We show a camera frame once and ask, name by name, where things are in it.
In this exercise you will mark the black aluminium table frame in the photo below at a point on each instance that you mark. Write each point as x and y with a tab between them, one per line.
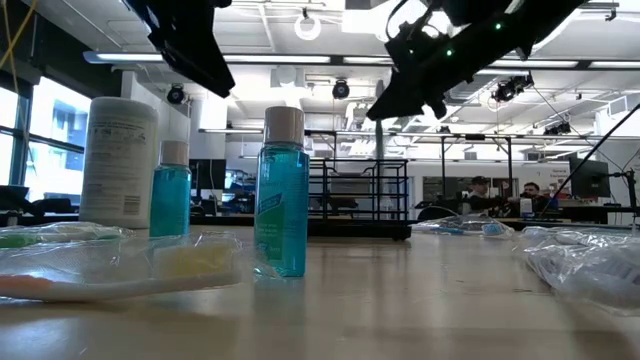
225	220

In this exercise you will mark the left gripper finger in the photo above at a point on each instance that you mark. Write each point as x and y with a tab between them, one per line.
200	55

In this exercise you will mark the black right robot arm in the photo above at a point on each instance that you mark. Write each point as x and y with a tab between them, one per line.
540	20

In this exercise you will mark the blue toothbrush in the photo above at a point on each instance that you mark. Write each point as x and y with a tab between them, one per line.
492	229

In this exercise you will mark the blue mouthwash bottle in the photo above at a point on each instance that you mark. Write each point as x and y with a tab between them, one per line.
282	200
170	200

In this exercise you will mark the purple toothbrush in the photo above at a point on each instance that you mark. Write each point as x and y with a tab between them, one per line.
590	275

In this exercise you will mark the long ceiling light bar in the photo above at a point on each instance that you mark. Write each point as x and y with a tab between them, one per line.
275	59

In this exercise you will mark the pale orange toothbrush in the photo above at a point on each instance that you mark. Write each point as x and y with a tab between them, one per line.
75	227

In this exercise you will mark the white wipes canister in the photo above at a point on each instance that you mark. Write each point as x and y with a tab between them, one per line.
117	160

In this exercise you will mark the person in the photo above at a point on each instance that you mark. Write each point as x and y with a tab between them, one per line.
535	197
480	195

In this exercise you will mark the large window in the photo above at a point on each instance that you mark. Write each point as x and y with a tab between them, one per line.
55	125

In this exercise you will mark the black ceiling spotlight cluster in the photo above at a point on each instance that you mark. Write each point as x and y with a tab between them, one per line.
510	87

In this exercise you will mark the black metal frame stand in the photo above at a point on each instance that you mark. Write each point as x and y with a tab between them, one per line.
475	136

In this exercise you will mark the black computer monitor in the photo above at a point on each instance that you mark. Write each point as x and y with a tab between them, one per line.
590	177
207	174

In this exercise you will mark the black stand pole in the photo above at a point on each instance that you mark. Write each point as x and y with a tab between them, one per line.
632	195

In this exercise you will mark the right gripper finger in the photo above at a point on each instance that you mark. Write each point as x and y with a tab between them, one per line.
405	95

